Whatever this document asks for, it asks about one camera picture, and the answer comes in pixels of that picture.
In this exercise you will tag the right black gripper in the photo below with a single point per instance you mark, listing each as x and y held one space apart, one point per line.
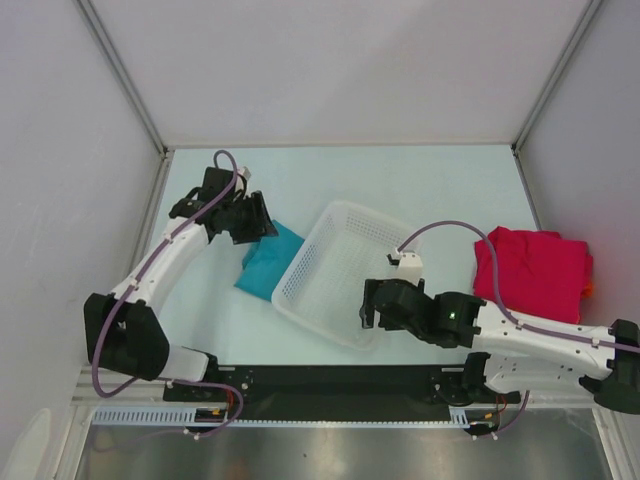
366 312

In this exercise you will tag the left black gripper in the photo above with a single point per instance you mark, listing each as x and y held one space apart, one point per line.
266 226

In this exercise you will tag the teal t shirt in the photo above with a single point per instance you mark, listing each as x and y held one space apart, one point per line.
266 261

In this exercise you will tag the white plastic perforated basket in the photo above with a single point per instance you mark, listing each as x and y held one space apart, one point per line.
322 289

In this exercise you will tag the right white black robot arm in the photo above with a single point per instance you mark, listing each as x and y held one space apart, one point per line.
513 354

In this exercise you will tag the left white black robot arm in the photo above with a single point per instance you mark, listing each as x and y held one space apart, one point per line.
122 328

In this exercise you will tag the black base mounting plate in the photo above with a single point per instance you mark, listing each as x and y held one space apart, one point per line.
373 392

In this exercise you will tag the folded red t shirt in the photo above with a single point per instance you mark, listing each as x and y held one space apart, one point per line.
534 272

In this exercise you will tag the folded orange t shirt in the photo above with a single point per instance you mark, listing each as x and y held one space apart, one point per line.
587 291

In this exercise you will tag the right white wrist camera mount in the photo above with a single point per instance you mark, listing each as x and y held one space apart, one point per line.
406 266

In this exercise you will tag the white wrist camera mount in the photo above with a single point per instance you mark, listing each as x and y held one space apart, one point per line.
406 266
243 177

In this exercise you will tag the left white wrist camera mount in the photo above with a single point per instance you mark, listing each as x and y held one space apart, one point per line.
243 177

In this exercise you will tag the white slotted cable duct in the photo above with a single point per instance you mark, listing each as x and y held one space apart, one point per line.
207 418

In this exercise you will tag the aluminium frame rail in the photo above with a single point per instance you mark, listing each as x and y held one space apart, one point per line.
150 394

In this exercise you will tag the left aluminium corner post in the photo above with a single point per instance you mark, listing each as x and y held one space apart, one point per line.
105 44

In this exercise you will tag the aluminium corner post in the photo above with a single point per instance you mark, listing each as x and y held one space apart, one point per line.
568 51
105 44

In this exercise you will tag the right aluminium corner post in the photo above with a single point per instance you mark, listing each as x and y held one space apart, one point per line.
568 51

